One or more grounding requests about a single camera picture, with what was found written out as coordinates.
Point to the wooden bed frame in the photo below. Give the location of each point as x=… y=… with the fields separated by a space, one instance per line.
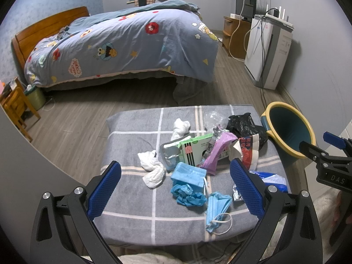
x=25 y=41

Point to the silver blister pack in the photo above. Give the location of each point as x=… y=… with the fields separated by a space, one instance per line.
x=170 y=152

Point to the blue wet wipes pack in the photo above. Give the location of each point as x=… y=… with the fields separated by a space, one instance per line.
x=268 y=178

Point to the clear plastic bag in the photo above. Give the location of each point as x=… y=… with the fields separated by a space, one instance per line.
x=214 y=120

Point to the green small bin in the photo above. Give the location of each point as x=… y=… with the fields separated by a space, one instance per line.
x=35 y=96

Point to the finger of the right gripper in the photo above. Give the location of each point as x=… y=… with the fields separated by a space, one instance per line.
x=311 y=151
x=334 y=140

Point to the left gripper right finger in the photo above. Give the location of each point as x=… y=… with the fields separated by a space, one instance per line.
x=300 y=240

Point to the blue face mask with loops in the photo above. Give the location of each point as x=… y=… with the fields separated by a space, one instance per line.
x=216 y=213

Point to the black plastic bag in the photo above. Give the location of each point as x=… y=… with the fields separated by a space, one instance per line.
x=243 y=126

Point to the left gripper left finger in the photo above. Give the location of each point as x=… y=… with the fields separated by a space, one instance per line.
x=63 y=229

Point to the white tissue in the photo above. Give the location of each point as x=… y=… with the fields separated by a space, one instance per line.
x=154 y=168
x=181 y=128

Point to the grey plaid blanket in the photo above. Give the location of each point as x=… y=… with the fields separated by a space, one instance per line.
x=138 y=215

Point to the dark grey bed sheet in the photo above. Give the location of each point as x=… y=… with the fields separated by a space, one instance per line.
x=186 y=88

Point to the blue nitrile glove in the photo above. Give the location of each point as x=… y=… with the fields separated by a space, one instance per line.
x=186 y=196

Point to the red white paper bag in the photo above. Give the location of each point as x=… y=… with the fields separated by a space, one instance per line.
x=246 y=149

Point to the purple spray bottle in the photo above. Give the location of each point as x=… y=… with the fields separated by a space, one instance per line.
x=222 y=143

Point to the blue cartoon duvet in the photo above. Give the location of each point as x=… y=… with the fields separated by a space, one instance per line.
x=168 y=36

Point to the yellow teal trash bin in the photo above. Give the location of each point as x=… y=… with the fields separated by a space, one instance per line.
x=287 y=127

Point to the green medicine box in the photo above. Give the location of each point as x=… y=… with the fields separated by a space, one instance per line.
x=192 y=150

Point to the black TV monitor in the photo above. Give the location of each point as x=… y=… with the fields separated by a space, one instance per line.
x=246 y=9

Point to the white wifi router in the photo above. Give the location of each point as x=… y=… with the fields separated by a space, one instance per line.
x=278 y=15

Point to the wooden TV cabinet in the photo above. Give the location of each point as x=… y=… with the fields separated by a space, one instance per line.
x=235 y=40

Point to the small wooden chair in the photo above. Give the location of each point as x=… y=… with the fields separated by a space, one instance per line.
x=15 y=103

